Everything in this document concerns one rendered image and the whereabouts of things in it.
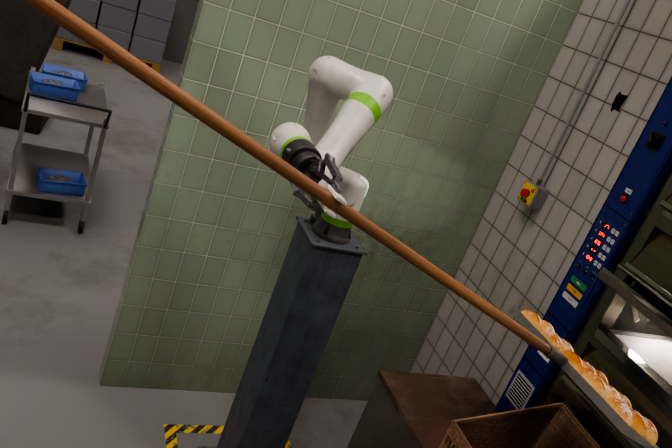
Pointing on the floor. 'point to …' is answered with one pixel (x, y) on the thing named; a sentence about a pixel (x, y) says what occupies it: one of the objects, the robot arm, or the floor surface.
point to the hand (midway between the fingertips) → (331, 201)
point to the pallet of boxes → (125, 5)
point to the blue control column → (645, 163)
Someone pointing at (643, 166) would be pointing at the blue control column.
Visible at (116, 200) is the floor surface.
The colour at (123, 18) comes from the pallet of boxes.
